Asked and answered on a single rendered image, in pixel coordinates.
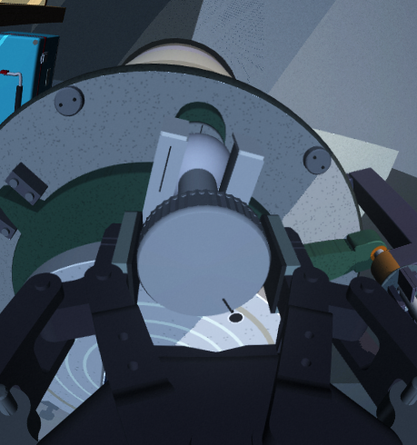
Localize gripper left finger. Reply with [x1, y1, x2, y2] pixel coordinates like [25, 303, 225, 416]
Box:
[0, 212, 174, 442]

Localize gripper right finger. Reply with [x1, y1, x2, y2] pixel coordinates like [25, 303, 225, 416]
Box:
[263, 213, 417, 430]

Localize grey knurled round knob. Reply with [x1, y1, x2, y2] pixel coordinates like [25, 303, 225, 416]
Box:
[136, 189, 273, 318]

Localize white ringed circular level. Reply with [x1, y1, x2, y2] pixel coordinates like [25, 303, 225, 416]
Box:
[37, 260, 283, 412]

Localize green pier head base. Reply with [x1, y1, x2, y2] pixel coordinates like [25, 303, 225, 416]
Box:
[0, 102, 386, 307]

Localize white slotted shelf plate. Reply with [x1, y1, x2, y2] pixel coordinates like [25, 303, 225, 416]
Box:
[142, 119, 193, 223]

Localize white plain shelf plate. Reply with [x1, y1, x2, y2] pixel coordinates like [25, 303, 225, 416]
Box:
[218, 133, 265, 210]

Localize grey speckled round top plate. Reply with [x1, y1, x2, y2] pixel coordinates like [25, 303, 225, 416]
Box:
[0, 64, 363, 328]

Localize cream pier column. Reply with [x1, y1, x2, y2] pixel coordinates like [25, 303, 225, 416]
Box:
[119, 37, 237, 79]

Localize grey teal clip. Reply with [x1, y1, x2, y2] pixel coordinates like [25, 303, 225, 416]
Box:
[386, 263, 417, 304]

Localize dark grey two-bolt block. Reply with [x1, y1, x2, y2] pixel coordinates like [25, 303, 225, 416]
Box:
[5, 162, 49, 204]
[0, 200, 20, 241]

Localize grey round two-hole footscrew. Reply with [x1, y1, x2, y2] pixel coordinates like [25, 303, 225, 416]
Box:
[303, 145, 333, 175]
[54, 85, 85, 118]

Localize pale lavender cylinder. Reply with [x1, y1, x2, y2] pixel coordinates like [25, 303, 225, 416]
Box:
[174, 133, 232, 196]

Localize blue box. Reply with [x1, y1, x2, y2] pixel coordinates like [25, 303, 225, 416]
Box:
[0, 32, 61, 141]

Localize black red-tipped hex key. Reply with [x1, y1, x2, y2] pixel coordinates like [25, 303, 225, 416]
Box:
[0, 68, 25, 110]

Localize dark wooden shelf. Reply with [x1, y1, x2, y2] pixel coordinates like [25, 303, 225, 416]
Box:
[0, 0, 66, 30]

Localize orange-handled tool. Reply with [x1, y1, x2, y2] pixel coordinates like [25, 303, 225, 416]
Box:
[370, 244, 417, 332]

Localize dark purple rail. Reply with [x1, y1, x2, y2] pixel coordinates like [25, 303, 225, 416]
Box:
[348, 167, 417, 261]

